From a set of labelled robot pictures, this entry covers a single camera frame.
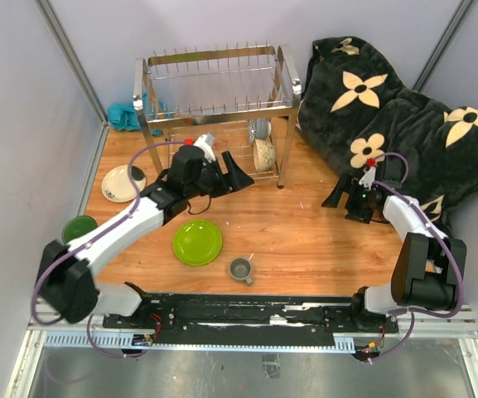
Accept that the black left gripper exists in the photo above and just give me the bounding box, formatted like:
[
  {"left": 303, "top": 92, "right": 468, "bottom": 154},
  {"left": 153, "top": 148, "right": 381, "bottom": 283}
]
[{"left": 186, "top": 151, "right": 253, "bottom": 198}]

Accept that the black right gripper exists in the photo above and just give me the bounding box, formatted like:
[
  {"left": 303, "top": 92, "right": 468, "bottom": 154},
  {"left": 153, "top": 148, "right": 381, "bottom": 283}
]
[{"left": 321, "top": 173, "right": 375, "bottom": 224}]

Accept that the cream bowl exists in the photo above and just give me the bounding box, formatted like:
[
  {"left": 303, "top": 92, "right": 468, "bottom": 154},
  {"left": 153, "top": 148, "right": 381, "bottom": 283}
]
[{"left": 253, "top": 139, "right": 277, "bottom": 172}]

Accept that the blue patterned bowl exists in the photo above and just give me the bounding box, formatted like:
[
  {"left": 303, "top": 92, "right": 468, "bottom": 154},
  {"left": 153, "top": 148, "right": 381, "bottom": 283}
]
[{"left": 248, "top": 119, "right": 272, "bottom": 145}]

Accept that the steel wire dish rack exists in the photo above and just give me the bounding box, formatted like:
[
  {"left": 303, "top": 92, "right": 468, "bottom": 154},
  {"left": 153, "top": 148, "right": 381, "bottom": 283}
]
[{"left": 133, "top": 44, "right": 302, "bottom": 188}]

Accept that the green-lined floral mug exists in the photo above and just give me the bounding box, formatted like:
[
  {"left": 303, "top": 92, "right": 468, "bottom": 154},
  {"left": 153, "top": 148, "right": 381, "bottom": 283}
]
[{"left": 61, "top": 215, "right": 98, "bottom": 244}]

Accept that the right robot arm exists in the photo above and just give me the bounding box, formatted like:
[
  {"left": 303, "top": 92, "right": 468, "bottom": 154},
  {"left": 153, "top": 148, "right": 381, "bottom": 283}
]
[{"left": 322, "top": 153, "right": 466, "bottom": 332}]

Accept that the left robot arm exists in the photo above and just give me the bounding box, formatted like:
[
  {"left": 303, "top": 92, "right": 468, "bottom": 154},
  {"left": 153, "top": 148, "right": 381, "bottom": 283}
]
[{"left": 31, "top": 139, "right": 254, "bottom": 328}]

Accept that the lime green plate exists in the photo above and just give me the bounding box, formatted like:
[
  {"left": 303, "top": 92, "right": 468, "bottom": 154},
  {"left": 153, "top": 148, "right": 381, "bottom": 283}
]
[{"left": 172, "top": 220, "right": 223, "bottom": 266}]

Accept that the black flower blanket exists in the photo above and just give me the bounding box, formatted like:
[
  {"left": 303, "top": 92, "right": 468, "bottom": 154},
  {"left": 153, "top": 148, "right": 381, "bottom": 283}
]
[{"left": 297, "top": 36, "right": 478, "bottom": 231}]

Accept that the small grey cup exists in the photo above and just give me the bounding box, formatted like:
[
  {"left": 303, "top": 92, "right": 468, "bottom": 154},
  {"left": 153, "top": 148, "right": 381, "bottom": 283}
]
[{"left": 229, "top": 257, "right": 253, "bottom": 286}]

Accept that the white plate with black flowers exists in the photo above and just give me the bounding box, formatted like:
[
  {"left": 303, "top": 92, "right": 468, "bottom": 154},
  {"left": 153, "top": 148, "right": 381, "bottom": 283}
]
[{"left": 101, "top": 164, "right": 146, "bottom": 203}]

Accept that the teal cloth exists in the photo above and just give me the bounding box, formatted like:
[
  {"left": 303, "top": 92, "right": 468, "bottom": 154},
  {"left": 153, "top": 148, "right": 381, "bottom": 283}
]
[{"left": 108, "top": 103, "right": 142, "bottom": 132}]

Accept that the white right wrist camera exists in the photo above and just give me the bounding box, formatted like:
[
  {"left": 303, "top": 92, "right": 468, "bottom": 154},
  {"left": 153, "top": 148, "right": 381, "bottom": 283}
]
[{"left": 359, "top": 158, "right": 377, "bottom": 189}]

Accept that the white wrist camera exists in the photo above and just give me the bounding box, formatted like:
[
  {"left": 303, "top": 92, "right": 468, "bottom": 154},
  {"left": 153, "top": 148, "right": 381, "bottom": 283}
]
[
  {"left": 181, "top": 133, "right": 216, "bottom": 166},
  {"left": 359, "top": 158, "right": 377, "bottom": 189}
]

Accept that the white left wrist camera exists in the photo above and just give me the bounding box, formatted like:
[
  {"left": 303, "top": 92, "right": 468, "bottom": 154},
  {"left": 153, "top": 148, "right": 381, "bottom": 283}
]
[{"left": 181, "top": 133, "right": 216, "bottom": 166}]

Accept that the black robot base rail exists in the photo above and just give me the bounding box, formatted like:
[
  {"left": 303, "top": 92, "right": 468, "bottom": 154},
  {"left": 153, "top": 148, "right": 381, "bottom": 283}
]
[{"left": 103, "top": 294, "right": 398, "bottom": 348}]

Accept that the aluminium corner post right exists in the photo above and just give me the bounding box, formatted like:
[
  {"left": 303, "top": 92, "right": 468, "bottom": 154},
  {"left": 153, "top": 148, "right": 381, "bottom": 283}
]
[{"left": 412, "top": 0, "right": 477, "bottom": 92}]

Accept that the aluminium corner post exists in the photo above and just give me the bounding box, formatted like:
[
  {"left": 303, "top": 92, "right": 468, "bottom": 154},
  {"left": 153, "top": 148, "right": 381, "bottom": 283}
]
[
  {"left": 412, "top": 0, "right": 477, "bottom": 92},
  {"left": 34, "top": 0, "right": 108, "bottom": 125}
]

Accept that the aluminium corner post left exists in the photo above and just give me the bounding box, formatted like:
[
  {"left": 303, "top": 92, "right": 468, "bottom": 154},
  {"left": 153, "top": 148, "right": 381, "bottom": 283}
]
[{"left": 34, "top": 0, "right": 108, "bottom": 125}]

